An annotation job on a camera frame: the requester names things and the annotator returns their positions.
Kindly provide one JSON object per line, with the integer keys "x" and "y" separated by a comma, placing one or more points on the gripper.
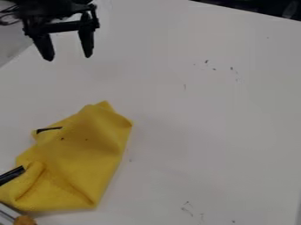
{"x": 55, "y": 16}

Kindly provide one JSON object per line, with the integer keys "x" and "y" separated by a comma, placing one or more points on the yellow cloth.
{"x": 70, "y": 158}

